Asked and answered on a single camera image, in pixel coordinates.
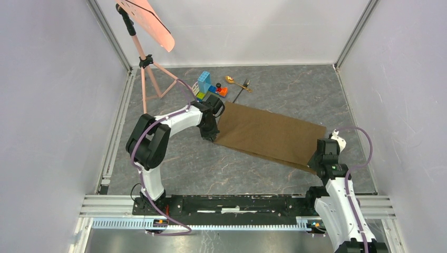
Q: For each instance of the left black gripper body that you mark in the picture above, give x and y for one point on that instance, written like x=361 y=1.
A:
x=207 y=131

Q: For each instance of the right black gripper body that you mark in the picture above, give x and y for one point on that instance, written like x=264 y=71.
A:
x=314 y=159

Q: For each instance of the brown cloth napkin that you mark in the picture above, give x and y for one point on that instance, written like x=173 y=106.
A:
x=270 y=136

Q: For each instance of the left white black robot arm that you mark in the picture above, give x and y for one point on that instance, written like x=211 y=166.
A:
x=148 y=142

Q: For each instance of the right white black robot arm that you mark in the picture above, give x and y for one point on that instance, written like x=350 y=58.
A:
x=336 y=204

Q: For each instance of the colourful toy block structure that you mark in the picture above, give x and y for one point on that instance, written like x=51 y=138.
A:
x=203 y=86

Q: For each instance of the gold spoon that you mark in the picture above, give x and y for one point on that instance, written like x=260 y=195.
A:
x=230 y=80

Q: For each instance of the black fork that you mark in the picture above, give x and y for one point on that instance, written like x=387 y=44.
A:
x=246 y=83

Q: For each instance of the pink music stand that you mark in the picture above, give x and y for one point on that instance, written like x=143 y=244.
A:
x=149 y=36

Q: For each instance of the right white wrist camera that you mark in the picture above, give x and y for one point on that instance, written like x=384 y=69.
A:
x=341 y=141

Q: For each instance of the white slotted cable duct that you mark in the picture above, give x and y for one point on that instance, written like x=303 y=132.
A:
x=151 y=224

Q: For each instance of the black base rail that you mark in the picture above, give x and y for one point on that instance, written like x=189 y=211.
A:
x=229 y=209

